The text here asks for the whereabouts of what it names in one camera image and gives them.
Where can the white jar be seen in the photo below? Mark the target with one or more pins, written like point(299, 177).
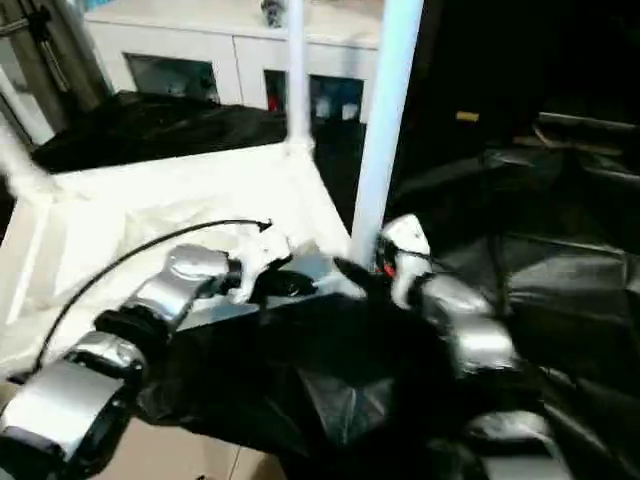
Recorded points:
point(322, 107)
point(347, 111)

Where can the white pole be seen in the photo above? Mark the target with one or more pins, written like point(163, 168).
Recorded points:
point(25, 105)

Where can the white glass-door cabinet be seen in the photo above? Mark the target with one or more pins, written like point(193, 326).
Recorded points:
point(200, 35)

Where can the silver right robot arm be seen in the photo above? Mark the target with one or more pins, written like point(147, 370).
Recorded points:
point(475, 330)

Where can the black tripod pole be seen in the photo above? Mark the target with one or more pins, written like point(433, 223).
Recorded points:
point(22, 25)

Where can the black metal bar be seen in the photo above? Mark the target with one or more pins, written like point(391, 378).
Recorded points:
point(585, 123)

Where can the black backdrop cloth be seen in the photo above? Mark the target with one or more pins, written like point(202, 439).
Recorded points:
point(525, 50)

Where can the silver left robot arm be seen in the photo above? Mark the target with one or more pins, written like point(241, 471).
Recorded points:
point(185, 270)

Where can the small yellow label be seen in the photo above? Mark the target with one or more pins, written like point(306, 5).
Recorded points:
point(467, 116)

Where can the black mat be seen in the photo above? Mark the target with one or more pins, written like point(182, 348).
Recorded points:
point(310, 370)

